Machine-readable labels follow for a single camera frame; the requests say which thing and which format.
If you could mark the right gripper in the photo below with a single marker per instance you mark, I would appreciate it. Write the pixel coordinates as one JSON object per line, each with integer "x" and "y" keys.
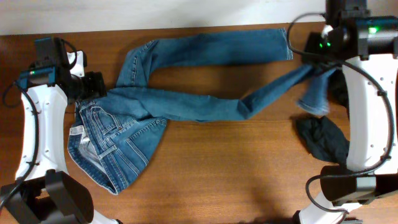
{"x": 311, "y": 55}

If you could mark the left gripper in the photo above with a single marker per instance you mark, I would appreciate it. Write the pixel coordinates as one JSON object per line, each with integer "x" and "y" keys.
{"x": 100, "y": 83}

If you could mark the blue denim jeans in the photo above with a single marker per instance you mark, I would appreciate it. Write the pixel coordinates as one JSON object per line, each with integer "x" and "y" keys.
{"x": 114, "y": 137}

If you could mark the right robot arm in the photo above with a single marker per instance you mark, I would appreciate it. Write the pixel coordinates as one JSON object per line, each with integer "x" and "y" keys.
{"x": 365, "y": 47}

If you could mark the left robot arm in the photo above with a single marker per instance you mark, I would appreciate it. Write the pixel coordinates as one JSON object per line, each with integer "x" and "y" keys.
{"x": 43, "y": 191}

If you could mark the black garment with red trim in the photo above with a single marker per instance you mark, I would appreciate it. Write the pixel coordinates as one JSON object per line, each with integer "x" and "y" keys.
{"x": 337, "y": 88}

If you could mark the dark grey cloth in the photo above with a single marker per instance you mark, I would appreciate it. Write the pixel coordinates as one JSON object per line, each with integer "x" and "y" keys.
{"x": 323, "y": 139}

